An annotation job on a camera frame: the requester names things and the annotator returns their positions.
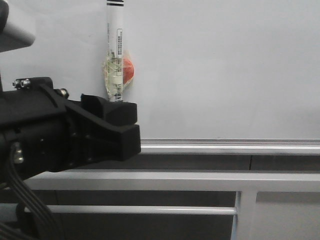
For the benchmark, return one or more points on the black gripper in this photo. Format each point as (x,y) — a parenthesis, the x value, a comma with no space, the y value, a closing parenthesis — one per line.
(41,129)

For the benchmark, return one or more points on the red round magnet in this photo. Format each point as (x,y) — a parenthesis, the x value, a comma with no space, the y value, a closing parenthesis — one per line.
(128,69)

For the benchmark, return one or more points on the white whiteboard marker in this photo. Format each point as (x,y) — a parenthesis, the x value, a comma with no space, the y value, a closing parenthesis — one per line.
(114,61)

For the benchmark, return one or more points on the white horizontal rod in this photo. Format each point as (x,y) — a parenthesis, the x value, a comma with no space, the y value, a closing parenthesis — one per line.
(174,210)

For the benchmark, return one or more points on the white whiteboard with aluminium frame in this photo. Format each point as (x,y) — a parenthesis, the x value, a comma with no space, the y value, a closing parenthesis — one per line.
(211,76)

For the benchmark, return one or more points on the black rod bracket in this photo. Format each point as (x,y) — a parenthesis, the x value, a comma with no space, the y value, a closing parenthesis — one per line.
(26,222)

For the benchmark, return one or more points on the white metal table frame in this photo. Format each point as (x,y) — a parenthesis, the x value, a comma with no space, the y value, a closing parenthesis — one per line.
(247,185)

